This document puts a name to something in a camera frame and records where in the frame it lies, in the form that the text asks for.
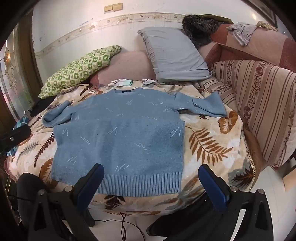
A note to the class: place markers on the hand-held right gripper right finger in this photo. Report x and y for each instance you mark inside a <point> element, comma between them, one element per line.
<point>211,185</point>

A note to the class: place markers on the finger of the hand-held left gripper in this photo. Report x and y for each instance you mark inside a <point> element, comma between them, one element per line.
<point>16,135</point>

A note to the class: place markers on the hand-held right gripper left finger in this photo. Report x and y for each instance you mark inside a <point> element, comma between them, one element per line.
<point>92,185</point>

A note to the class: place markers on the blue knit sweater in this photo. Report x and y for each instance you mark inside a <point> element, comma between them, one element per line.
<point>120,141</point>

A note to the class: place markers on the blue striped cloth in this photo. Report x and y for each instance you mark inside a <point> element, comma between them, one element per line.
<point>20,122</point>

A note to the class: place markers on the leaf print blanket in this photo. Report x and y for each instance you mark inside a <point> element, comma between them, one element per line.
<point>208,148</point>

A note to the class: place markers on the dark cloth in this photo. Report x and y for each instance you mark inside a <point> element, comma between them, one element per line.
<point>42,106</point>

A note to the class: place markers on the person's left leg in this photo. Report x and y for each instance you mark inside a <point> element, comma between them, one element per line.
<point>27,192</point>

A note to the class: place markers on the person's leg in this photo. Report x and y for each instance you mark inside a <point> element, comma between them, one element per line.
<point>180,222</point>
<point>27,192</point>

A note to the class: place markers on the person's right leg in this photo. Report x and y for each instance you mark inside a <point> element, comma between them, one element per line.
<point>180,222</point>

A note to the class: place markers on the wooden stained glass door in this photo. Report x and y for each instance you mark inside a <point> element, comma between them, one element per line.
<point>16,81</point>

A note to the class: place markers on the cardboard box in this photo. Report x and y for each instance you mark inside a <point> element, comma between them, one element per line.
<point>290,178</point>

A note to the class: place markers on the green patterned pillow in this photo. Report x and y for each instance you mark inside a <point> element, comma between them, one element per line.
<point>78,69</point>

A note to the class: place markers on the striped floral sofa cloth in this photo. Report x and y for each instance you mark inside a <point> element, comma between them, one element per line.
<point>266,104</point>

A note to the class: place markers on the white sock with teal cuff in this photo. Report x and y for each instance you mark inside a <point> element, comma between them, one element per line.
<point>122,83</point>

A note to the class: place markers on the white grey sock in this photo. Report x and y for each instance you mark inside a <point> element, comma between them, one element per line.
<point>149,81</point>

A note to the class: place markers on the pink quilted cushion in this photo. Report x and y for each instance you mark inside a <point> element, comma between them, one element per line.
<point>131,67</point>

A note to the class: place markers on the grey pillow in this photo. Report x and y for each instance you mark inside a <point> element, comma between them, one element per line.
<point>173,53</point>

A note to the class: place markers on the pink quilted sofa cover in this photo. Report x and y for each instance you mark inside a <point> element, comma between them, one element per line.
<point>266,48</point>

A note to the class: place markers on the black furry cloth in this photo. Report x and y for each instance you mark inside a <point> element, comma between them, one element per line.
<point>198,30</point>

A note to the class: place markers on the grey garment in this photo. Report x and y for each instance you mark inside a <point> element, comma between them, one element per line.
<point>242,32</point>

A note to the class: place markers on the olive green cloth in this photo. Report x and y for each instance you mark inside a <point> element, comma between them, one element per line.
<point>217,18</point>

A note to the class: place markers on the pale yellow cloth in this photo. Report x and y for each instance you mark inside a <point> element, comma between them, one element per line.
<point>266,26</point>

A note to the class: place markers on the beige wall switch plate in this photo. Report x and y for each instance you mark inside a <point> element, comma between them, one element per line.
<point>117,7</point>
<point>108,8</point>

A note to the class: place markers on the dark wooden frame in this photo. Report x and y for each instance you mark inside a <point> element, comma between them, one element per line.
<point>266,10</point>

